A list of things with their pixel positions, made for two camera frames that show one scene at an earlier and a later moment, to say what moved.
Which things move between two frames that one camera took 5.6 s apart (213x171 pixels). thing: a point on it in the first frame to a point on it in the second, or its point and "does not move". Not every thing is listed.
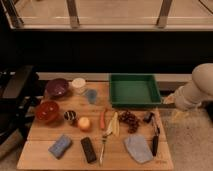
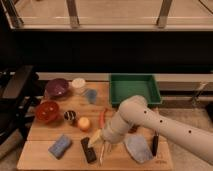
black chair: (18, 93) does not move
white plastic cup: (78, 85) does not move
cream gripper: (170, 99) to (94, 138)
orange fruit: (84, 123) does not move
